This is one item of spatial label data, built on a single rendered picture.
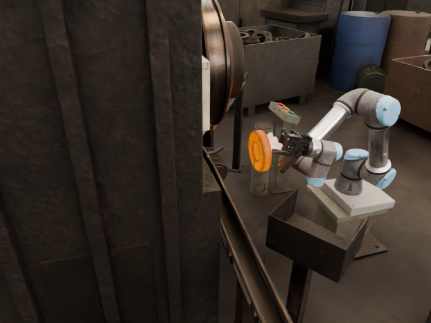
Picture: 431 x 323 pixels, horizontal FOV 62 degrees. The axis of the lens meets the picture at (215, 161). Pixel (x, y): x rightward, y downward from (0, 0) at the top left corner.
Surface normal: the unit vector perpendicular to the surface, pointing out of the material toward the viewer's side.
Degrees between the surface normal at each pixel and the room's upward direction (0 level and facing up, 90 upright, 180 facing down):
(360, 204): 2
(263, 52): 90
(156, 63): 90
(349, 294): 0
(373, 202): 2
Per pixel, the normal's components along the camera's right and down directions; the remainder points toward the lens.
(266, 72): 0.52, 0.43
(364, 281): 0.01, -0.87
